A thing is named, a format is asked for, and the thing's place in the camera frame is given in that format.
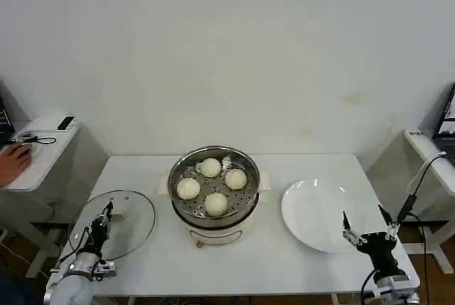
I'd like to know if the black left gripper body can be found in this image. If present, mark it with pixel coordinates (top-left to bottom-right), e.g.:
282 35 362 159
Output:
87 216 111 251

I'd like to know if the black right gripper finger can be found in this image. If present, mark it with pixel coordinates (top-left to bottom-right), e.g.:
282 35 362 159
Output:
378 204 401 242
341 210 367 247

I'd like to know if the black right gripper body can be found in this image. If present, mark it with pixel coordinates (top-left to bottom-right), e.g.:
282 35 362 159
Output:
357 232 401 277

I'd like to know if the round glass lid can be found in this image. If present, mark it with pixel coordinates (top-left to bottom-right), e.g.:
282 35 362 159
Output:
68 190 156 261

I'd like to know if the white steamed bun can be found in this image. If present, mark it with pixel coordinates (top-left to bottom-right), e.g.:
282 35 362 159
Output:
205 192 229 217
200 157 222 178
176 178 201 200
224 168 248 191

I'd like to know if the person's hand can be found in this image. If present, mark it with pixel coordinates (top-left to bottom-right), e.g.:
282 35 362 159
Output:
0 142 32 188

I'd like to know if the white round plate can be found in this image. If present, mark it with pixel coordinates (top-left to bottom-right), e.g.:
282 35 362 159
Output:
281 178 369 254

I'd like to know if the white desk with label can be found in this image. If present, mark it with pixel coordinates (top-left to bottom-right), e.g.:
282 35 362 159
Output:
403 129 455 274

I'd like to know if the white desk with rounded corners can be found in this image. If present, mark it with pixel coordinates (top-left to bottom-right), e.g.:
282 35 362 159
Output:
0 114 82 279

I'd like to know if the black and white phone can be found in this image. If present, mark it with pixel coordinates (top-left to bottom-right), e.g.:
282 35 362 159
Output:
57 116 77 131

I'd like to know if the person's leg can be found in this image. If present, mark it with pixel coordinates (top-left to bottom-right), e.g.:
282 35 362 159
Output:
0 264 47 305

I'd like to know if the white electric pot base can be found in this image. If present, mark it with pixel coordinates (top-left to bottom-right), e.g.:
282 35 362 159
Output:
157 171 272 249

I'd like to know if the small white table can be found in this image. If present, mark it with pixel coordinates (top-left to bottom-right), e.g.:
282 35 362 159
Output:
45 154 421 299

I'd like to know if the perforated steel steamer basket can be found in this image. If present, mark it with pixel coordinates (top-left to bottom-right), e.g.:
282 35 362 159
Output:
167 146 262 230

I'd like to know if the laptop with dark screen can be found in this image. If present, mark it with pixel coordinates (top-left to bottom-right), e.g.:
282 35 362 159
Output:
432 82 455 159

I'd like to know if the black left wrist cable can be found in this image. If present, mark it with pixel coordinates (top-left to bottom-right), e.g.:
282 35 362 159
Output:
53 225 107 282

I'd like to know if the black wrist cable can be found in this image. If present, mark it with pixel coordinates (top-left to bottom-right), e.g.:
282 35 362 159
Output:
53 225 107 282
360 268 380 305

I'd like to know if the black cable with adapter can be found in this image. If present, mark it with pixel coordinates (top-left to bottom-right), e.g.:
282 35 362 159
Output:
397 154 449 305

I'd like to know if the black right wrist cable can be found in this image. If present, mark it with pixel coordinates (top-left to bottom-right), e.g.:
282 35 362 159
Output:
360 268 380 305

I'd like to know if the thin white cable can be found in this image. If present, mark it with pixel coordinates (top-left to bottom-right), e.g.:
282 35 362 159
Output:
407 151 448 192

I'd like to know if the looped black cable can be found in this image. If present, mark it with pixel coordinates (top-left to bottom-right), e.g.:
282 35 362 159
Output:
19 133 57 144

